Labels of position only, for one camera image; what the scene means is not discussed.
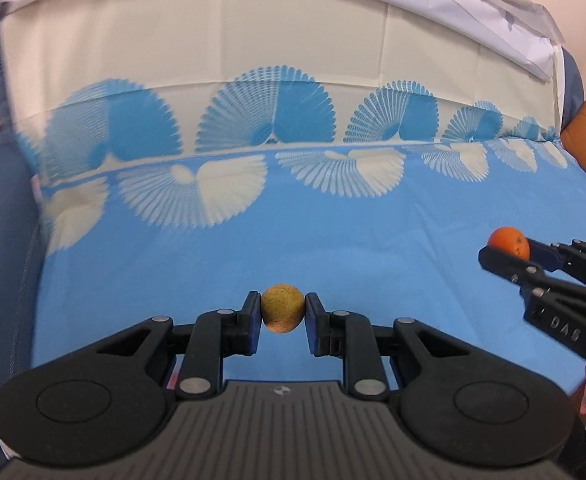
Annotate small orange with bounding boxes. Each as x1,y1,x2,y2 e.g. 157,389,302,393
487,226,530,260

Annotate small tan round fruit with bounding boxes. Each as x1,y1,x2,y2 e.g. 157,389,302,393
260,284,305,334

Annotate blue patterned sofa cloth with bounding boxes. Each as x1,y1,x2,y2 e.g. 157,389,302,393
0,0,586,396

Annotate white grey cloth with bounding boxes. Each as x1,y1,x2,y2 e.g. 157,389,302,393
0,0,566,128

